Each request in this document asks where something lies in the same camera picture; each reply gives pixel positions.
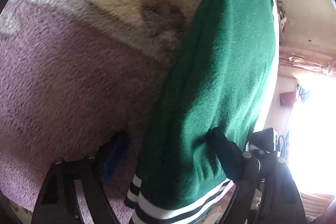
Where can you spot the tied floral curtain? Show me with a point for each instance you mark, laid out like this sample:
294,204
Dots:
307,64

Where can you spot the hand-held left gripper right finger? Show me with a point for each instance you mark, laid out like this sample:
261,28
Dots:
225,155

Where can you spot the green varsity jacket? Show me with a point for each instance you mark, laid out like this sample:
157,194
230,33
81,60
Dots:
223,69

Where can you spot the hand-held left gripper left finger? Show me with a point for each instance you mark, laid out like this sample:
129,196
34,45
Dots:
115,155

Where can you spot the floral plush blanket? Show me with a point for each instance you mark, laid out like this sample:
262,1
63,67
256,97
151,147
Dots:
65,69

